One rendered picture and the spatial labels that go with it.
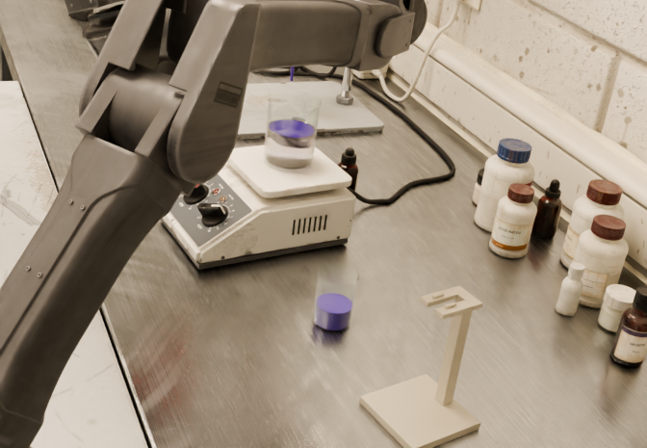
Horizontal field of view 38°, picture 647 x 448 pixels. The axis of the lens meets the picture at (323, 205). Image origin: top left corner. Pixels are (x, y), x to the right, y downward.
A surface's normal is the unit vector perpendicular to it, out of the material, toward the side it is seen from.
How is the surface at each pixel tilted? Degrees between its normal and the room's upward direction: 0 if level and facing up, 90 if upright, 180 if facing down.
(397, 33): 90
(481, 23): 90
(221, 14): 55
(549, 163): 90
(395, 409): 0
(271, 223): 90
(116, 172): 45
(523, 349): 0
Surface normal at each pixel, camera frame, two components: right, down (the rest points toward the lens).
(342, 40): 0.69, 0.42
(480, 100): -0.91, 0.08
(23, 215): 0.11, -0.88
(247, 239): 0.48, 0.45
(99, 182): -0.30, -0.40
